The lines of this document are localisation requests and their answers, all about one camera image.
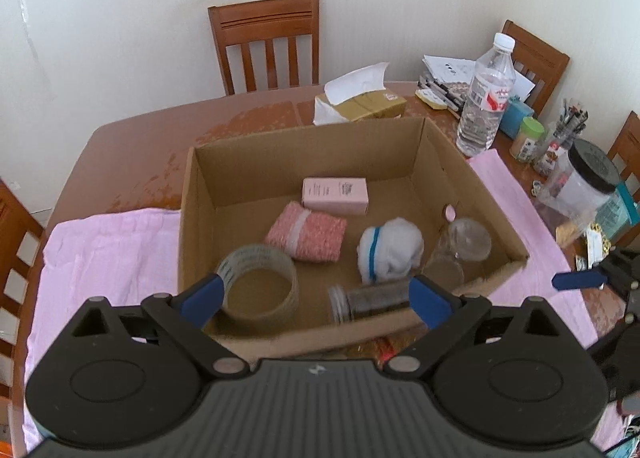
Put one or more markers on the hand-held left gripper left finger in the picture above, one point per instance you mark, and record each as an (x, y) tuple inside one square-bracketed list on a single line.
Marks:
[(202, 300)]

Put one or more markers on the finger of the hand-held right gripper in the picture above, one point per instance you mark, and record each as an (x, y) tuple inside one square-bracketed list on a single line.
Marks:
[(577, 280), (625, 343)]

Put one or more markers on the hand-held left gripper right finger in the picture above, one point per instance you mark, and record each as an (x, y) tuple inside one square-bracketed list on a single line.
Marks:
[(430, 300)]

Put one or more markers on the clear tape roll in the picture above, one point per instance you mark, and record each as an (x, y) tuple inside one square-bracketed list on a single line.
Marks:
[(240, 258)]

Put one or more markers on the clear jar of brown pads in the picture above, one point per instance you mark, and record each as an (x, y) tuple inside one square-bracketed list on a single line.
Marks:
[(370, 300)]

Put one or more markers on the white blue-striped sock roll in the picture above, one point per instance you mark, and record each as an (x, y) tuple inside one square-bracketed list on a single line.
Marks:
[(395, 243)]

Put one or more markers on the clear glass cup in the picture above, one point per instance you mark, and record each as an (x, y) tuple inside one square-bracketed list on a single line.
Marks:
[(470, 238)]

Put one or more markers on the pink knitted cloth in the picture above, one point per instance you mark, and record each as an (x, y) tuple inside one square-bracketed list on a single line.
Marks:
[(310, 233)]

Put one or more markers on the pink carton box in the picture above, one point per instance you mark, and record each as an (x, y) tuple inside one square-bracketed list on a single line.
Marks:
[(332, 193)]

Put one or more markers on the brown cardboard box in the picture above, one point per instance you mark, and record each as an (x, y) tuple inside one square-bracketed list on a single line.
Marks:
[(310, 153)]

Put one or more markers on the pill blister pack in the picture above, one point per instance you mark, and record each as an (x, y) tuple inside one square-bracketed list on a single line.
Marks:
[(594, 243)]

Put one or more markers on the gold snack packet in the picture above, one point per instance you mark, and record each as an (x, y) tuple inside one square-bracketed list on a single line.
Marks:
[(570, 235)]

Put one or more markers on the teal packet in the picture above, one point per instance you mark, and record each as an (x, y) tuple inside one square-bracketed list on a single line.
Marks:
[(620, 213)]

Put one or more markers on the black-lid plastic jar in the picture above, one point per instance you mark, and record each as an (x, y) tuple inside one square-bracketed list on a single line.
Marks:
[(585, 188)]

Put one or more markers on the clear pen holder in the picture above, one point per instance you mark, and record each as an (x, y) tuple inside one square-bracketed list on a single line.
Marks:
[(560, 138)]

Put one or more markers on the wooden chair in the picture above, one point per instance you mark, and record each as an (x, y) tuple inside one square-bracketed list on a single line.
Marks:
[(265, 15), (630, 143), (10, 218), (540, 58)]

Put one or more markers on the green-lid bottle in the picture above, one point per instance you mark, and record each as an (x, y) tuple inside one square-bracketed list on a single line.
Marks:
[(527, 140)]

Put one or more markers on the teal box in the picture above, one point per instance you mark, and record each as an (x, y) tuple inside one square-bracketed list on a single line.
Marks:
[(515, 115)]

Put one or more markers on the clear water bottle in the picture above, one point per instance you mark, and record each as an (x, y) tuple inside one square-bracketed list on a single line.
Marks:
[(482, 108)]

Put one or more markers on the yellow notepad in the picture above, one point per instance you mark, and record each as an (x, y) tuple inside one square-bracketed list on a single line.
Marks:
[(430, 100)]

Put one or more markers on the tissue box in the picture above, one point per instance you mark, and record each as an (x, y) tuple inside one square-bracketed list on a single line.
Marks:
[(370, 105)]

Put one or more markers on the bundle of black pens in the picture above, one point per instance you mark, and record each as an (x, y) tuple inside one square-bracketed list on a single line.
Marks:
[(445, 90)]

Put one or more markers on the white paper sheets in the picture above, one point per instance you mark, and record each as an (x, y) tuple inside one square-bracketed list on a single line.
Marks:
[(450, 68)]

